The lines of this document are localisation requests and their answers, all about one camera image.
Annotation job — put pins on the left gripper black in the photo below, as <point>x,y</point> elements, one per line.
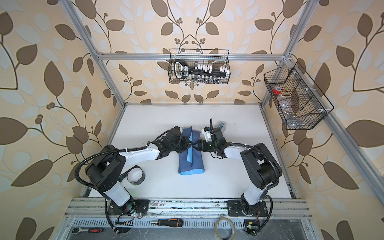
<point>187,144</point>

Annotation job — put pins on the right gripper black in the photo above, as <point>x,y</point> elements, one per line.
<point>201,146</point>

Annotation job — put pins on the light blue wrapping paper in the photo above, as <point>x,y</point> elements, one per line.
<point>191,161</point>

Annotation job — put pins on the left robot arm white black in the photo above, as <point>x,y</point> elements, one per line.
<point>102,171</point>

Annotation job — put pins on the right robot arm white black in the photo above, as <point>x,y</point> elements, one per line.
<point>262,168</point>

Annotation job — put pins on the grey tape dispenser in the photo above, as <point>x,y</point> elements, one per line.
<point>221,125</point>

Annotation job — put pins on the black orange screwdriver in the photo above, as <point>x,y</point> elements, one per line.
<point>173,223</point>

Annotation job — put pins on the clear tape roll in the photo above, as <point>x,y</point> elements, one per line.
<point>224,229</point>

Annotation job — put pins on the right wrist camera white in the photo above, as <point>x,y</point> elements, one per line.
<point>208,134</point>

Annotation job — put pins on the grey duct tape roll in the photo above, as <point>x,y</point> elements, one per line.
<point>136,176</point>

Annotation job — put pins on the black socket set rail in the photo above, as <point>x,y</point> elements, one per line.
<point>196,71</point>

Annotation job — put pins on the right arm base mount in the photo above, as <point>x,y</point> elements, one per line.
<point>240,208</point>

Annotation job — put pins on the back wire basket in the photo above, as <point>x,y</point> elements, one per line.
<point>215,57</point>

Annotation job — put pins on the wire basket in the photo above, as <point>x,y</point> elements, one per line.
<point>215,57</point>
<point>302,104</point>

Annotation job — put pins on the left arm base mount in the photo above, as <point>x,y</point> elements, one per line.
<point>136,207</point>

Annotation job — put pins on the right wire basket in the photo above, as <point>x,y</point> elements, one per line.
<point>302,104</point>

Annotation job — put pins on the red handled ratchet wrench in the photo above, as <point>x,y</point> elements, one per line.
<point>78,230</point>

